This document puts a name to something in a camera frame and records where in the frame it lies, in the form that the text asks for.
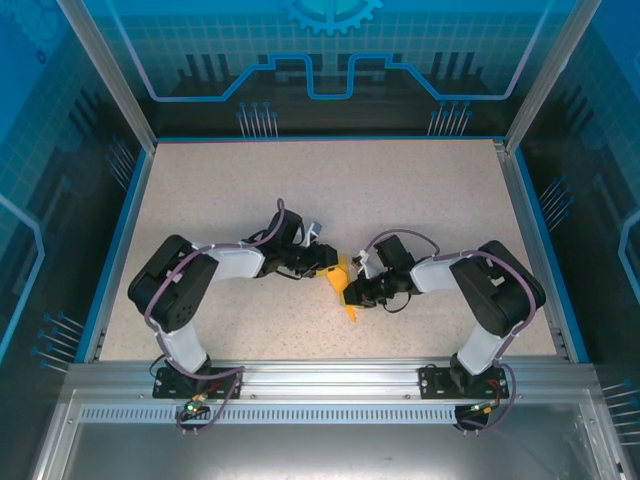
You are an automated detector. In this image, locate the aluminium mounting rail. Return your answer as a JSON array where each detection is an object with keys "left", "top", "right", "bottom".
[{"left": 67, "top": 357, "right": 599, "bottom": 404}]

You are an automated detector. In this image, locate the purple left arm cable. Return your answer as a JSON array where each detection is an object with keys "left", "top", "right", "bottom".
[{"left": 143, "top": 198, "right": 287, "bottom": 435}]

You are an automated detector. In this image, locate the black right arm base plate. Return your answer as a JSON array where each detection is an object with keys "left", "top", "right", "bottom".
[{"left": 418, "top": 363, "right": 511, "bottom": 400}]

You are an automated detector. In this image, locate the orange paper sheet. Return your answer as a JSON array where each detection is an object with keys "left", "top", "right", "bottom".
[{"left": 324, "top": 253, "right": 362, "bottom": 326}]

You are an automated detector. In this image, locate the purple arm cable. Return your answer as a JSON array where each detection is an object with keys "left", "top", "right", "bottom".
[
  {"left": 143, "top": 198, "right": 287, "bottom": 435},
  {"left": 360, "top": 229, "right": 542, "bottom": 435}
]

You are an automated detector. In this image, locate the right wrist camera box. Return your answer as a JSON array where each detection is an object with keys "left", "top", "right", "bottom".
[{"left": 352, "top": 251, "right": 384, "bottom": 281}]

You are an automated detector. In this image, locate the aluminium frame post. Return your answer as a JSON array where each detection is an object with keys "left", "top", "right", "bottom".
[
  {"left": 503, "top": 0, "right": 604, "bottom": 154},
  {"left": 55, "top": 0, "right": 159, "bottom": 152}
]

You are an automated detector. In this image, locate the cable connector with green light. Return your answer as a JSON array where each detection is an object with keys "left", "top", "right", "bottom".
[
  {"left": 180, "top": 392, "right": 222, "bottom": 420},
  {"left": 467, "top": 398, "right": 503, "bottom": 417}
]

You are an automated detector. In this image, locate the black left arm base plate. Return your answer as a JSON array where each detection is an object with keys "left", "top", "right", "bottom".
[{"left": 152, "top": 366, "right": 245, "bottom": 400}]

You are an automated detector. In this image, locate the grey metal tray panel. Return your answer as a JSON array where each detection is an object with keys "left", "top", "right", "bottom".
[{"left": 29, "top": 389, "right": 629, "bottom": 480}]

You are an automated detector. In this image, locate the slotted grey cable duct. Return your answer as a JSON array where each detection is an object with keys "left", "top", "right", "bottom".
[{"left": 79, "top": 405, "right": 501, "bottom": 424}]

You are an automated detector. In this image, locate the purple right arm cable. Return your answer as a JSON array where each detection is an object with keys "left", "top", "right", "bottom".
[{"left": 360, "top": 229, "right": 542, "bottom": 435}]

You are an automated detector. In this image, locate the blue table edge trim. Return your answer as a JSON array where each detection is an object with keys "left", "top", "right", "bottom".
[
  {"left": 512, "top": 147, "right": 592, "bottom": 365},
  {"left": 73, "top": 147, "right": 151, "bottom": 364}
]

